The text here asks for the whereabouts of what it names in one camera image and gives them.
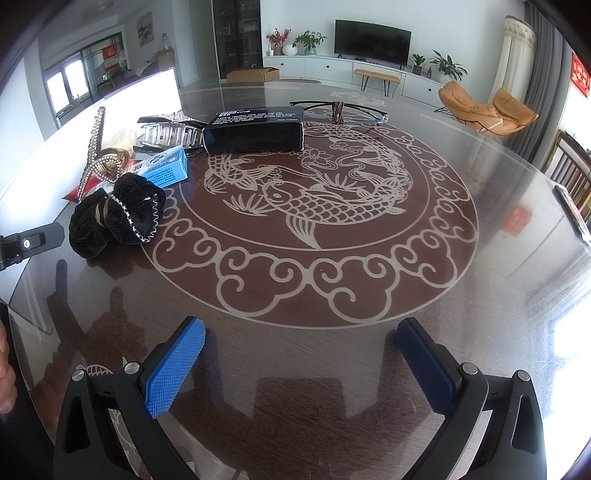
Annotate white tv cabinet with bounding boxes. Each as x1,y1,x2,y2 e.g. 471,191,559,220
263,55,443,103

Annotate black rectangular box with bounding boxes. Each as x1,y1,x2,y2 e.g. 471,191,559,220
202,106,304,156

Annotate dark display cabinet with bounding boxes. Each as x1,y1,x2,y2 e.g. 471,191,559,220
211,0,263,80

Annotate black velvet scrunchie bundle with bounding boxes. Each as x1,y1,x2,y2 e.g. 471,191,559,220
69,173,166,259

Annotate black television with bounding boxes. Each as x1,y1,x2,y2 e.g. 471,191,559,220
335,20,412,65

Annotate person's left hand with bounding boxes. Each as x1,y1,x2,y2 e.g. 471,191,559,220
0,324,17,415

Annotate red packet bundle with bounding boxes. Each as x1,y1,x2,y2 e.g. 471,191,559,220
62,159,142,203

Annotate silver hair claw clip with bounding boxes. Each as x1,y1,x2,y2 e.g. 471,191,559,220
136,111,206,151

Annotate black frame eyeglasses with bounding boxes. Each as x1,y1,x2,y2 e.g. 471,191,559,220
290,101,389,126

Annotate wooden bench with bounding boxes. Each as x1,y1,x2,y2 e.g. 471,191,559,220
353,69,402,97

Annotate white storage box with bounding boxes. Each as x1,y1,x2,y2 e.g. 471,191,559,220
1,65,180,236

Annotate orange lounge chair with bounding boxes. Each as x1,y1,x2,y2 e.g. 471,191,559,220
438,81,539,137

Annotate cardboard box on floor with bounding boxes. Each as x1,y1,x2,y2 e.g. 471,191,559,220
226,67,280,83

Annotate wooden dining chair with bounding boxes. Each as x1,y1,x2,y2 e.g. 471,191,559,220
543,130,591,223

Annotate leafy plant on cabinet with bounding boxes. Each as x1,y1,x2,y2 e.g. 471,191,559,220
430,50,468,82

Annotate rhinestone hair clip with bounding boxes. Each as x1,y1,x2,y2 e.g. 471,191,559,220
78,106,134,190

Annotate red flower vase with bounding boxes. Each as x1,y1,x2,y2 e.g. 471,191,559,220
266,28,291,55

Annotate green potted plant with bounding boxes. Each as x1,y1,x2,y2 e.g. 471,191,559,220
294,30,327,55

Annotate blue white medicine box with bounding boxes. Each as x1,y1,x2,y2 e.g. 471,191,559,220
131,146,188,188

